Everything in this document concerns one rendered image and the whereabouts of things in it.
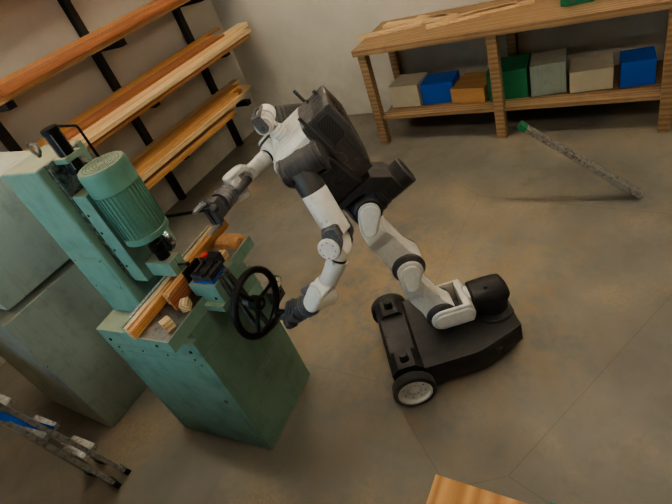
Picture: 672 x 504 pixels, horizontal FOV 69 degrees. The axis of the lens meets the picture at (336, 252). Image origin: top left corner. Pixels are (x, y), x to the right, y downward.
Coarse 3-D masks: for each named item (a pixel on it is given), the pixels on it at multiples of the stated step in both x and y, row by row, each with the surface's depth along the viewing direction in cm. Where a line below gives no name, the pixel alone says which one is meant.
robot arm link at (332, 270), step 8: (344, 240) 160; (352, 240) 166; (344, 248) 159; (344, 256) 161; (328, 264) 164; (336, 264) 163; (344, 264) 164; (328, 272) 166; (336, 272) 165; (328, 280) 167; (336, 280) 168
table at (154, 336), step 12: (228, 252) 206; (240, 252) 207; (192, 300) 188; (204, 300) 189; (228, 300) 187; (168, 312) 187; (180, 312) 184; (192, 312) 183; (204, 312) 189; (156, 324) 183; (180, 324) 179; (192, 324) 184; (144, 336) 180; (156, 336) 178; (168, 336) 176; (180, 336) 178; (156, 348) 180; (168, 348) 176
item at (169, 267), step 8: (152, 256) 196; (176, 256) 191; (152, 264) 193; (160, 264) 190; (168, 264) 188; (176, 264) 191; (152, 272) 197; (160, 272) 194; (168, 272) 192; (176, 272) 191
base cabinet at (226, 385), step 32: (256, 288) 217; (128, 352) 215; (160, 352) 202; (224, 352) 200; (256, 352) 218; (288, 352) 241; (160, 384) 227; (192, 384) 212; (224, 384) 200; (256, 384) 219; (288, 384) 241; (192, 416) 241; (224, 416) 224; (256, 416) 219; (288, 416) 242
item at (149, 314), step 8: (224, 224) 221; (216, 232) 216; (208, 240) 212; (200, 248) 208; (208, 248) 212; (192, 256) 205; (200, 256) 208; (160, 296) 190; (152, 304) 187; (160, 304) 190; (144, 312) 185; (152, 312) 186; (144, 320) 183; (136, 328) 180; (144, 328) 183; (136, 336) 180
